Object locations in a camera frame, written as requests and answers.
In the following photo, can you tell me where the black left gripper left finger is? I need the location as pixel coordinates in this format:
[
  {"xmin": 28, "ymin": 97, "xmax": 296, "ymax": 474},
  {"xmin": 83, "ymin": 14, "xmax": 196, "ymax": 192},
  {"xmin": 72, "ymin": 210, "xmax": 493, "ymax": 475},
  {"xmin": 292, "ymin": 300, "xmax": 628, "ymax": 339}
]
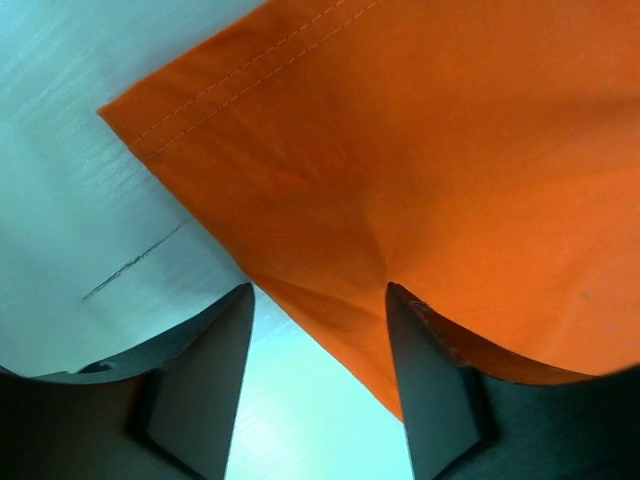
[{"xmin": 1, "ymin": 284, "xmax": 255, "ymax": 479}]

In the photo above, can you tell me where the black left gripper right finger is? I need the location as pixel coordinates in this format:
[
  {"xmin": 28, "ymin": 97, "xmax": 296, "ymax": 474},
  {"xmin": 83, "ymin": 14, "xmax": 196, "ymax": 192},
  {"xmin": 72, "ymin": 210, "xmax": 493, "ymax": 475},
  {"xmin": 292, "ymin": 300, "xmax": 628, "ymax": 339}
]
[{"xmin": 385, "ymin": 283, "xmax": 639, "ymax": 479}]

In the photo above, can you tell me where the orange t shirt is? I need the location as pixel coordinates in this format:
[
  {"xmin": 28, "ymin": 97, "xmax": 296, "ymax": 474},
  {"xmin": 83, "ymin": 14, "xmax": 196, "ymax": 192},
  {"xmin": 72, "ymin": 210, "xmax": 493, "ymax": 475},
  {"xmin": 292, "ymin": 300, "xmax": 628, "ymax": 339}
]
[{"xmin": 100, "ymin": 1, "xmax": 639, "ymax": 414}]

